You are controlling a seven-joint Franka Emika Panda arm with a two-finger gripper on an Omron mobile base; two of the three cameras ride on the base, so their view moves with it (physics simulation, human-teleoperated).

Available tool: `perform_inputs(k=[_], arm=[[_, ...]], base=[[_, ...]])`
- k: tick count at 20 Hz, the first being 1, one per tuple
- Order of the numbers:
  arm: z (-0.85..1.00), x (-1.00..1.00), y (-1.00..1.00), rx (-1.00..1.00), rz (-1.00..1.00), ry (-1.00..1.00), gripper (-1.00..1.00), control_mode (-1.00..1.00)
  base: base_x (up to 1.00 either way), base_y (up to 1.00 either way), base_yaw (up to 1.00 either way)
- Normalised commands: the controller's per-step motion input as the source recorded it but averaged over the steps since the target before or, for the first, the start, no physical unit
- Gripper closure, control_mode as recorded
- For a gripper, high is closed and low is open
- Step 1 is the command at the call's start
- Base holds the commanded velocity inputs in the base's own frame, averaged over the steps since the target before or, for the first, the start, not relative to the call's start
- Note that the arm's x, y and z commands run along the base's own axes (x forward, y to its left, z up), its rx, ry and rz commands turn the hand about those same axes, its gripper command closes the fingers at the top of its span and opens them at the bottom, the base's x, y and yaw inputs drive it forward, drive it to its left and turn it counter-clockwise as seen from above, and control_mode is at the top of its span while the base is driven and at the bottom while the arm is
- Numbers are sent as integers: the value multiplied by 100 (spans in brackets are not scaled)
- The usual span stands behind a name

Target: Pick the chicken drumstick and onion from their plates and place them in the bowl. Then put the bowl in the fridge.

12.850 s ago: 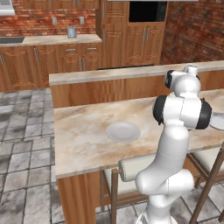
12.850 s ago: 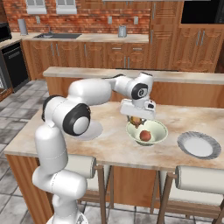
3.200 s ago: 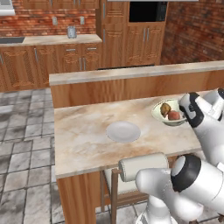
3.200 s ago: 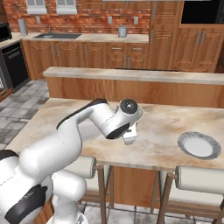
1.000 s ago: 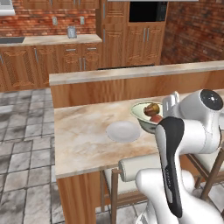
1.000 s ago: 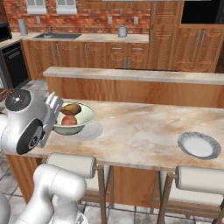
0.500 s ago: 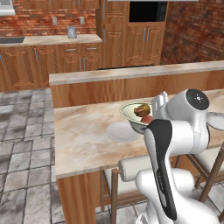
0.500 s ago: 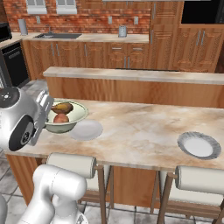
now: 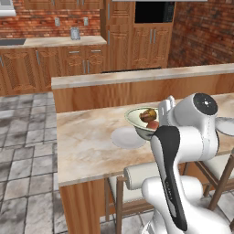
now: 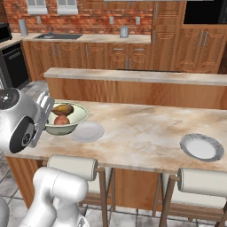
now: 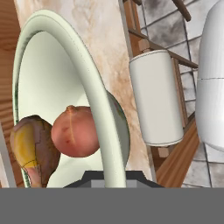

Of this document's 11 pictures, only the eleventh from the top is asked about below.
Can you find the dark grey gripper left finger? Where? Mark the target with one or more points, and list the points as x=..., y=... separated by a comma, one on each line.
x=89, y=179

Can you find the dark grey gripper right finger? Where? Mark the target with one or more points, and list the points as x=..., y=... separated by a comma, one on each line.
x=138, y=179

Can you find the pale green bowl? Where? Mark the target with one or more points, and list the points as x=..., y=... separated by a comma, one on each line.
x=49, y=78

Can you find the reddish brown onion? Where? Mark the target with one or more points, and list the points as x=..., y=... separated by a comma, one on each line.
x=75, y=131

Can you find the brown chicken drumstick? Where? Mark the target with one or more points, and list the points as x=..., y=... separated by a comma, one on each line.
x=32, y=143

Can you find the white cylinder roll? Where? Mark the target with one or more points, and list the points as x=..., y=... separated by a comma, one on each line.
x=156, y=99

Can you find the large white rounded object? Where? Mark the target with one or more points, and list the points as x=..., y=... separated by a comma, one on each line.
x=211, y=87

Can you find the wooden rail frame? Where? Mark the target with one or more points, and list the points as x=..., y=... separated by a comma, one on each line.
x=175, y=163

